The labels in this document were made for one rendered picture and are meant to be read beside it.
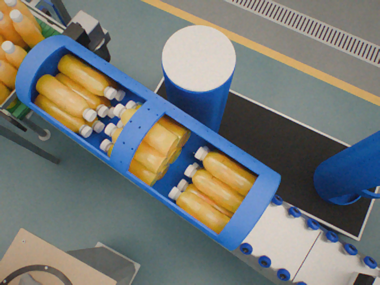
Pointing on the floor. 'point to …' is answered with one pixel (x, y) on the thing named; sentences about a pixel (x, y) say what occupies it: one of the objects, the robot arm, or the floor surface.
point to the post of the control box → (27, 144)
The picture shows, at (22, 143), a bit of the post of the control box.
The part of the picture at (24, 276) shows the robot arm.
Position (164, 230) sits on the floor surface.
